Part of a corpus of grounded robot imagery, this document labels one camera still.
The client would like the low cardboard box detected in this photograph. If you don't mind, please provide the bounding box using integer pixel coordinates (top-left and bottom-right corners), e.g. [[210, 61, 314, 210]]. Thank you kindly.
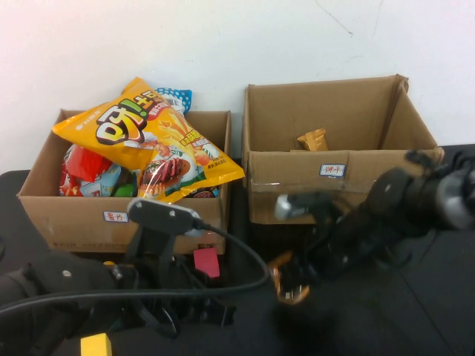
[[16, 108, 233, 257]]

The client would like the red white snack bag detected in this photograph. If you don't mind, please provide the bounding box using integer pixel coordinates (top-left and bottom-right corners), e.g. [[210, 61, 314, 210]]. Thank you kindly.
[[59, 144, 112, 197]]

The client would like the green snack packet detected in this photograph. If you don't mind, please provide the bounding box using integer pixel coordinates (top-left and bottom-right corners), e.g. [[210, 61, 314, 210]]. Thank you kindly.
[[111, 177, 139, 197]]

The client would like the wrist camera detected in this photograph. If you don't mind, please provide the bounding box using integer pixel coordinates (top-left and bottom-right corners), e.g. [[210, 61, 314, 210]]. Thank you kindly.
[[274, 191, 335, 223], [125, 197, 204, 238]]

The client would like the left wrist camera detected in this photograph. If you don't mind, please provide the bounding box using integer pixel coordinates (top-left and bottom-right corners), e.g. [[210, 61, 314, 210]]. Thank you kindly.
[[125, 197, 204, 238]]

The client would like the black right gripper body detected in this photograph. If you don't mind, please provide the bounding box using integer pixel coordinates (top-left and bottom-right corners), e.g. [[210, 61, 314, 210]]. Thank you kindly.
[[314, 206, 395, 283]]

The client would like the large yellow chips bag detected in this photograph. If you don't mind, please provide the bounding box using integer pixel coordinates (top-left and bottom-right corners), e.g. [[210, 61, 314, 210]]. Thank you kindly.
[[51, 76, 246, 205]]

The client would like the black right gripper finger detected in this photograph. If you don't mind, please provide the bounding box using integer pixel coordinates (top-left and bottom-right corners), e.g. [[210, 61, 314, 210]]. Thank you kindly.
[[284, 277, 313, 298], [280, 257, 317, 281]]

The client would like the dark snack bag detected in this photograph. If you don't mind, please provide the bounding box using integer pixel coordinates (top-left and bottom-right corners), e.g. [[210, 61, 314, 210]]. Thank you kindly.
[[185, 186, 220, 200]]

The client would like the black orange snack packet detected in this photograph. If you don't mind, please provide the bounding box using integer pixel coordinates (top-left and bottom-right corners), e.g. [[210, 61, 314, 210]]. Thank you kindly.
[[267, 251, 311, 306]]

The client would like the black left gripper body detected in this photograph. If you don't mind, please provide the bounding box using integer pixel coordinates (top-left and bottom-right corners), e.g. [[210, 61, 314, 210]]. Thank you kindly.
[[111, 224, 209, 334]]

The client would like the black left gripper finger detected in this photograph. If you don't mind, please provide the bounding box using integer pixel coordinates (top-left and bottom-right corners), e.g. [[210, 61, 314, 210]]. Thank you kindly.
[[177, 299, 211, 324], [207, 303, 238, 328]]

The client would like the magenta foam cube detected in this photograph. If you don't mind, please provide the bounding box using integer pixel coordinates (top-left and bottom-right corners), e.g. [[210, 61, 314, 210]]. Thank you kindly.
[[192, 248, 220, 279]]

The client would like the blue white dotted snack bag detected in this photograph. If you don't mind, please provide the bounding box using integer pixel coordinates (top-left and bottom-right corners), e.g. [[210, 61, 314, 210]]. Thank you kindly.
[[154, 87, 194, 112]]

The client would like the light blue snack bag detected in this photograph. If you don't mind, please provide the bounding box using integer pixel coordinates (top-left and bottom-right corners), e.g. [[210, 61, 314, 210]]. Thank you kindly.
[[79, 165, 123, 197]]

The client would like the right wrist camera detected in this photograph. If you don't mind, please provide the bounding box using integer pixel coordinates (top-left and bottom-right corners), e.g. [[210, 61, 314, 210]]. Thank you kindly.
[[274, 191, 335, 223]]

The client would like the yellow foam cube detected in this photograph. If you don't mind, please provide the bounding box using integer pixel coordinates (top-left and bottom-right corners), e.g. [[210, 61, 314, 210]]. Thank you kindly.
[[80, 332, 113, 356]]

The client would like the golden snack packet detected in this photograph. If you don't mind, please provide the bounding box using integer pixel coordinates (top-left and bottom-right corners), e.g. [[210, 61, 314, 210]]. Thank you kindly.
[[296, 128, 330, 152]]

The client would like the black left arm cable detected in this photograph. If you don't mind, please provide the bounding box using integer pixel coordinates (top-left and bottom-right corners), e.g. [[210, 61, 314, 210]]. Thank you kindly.
[[0, 218, 271, 313]]

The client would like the tall cardboard box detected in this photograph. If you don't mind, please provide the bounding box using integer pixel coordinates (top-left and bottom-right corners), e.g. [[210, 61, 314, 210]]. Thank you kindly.
[[241, 73, 445, 225]]

